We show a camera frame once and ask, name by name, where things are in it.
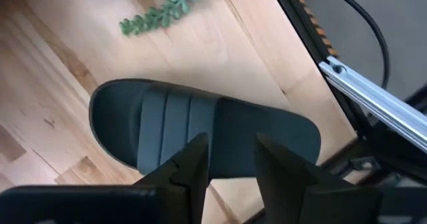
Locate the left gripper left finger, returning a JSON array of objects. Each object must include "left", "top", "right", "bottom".
[{"left": 133, "top": 132, "right": 210, "bottom": 224}]

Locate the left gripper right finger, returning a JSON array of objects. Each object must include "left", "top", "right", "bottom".
[{"left": 255, "top": 133, "right": 383, "bottom": 224}]

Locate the black rubber slide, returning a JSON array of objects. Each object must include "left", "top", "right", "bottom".
[{"left": 88, "top": 78, "right": 322, "bottom": 180}]

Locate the succulent plant in black bowl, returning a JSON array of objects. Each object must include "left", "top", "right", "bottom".
[{"left": 119, "top": 0, "right": 208, "bottom": 37}]

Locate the orange black ribbed strip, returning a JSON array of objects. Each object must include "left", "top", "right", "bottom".
[{"left": 292, "top": 0, "right": 340, "bottom": 58}]

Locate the silver aluminium rail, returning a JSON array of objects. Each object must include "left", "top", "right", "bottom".
[{"left": 318, "top": 55, "right": 427, "bottom": 155}]

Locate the black metal table frame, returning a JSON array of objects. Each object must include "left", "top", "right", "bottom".
[{"left": 268, "top": 0, "right": 427, "bottom": 188}]

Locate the black floor cable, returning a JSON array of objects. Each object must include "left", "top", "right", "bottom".
[{"left": 322, "top": 0, "right": 391, "bottom": 90}]

